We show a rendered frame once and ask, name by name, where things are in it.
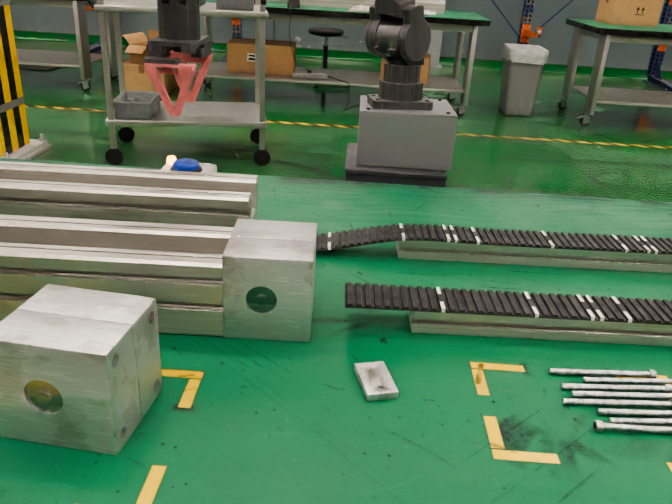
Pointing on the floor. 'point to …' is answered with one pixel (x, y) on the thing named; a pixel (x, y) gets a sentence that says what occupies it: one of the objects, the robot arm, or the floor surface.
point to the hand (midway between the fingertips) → (182, 103)
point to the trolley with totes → (137, 109)
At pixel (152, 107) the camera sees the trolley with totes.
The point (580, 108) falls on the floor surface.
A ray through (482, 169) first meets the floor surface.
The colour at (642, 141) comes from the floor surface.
